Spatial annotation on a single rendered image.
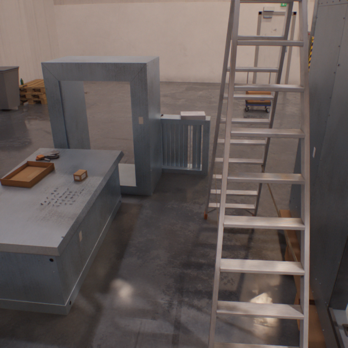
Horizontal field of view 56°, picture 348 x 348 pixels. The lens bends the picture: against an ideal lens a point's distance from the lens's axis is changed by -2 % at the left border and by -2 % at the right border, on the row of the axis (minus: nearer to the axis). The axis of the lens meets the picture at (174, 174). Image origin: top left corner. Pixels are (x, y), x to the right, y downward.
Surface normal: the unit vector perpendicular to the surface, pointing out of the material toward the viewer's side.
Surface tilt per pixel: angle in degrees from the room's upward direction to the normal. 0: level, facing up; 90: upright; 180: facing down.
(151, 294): 0
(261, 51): 90
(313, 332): 0
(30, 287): 90
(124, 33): 90
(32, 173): 0
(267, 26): 90
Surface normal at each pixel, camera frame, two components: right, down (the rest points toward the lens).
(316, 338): 0.00, -0.90
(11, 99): 0.97, 0.18
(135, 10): -0.16, 0.42
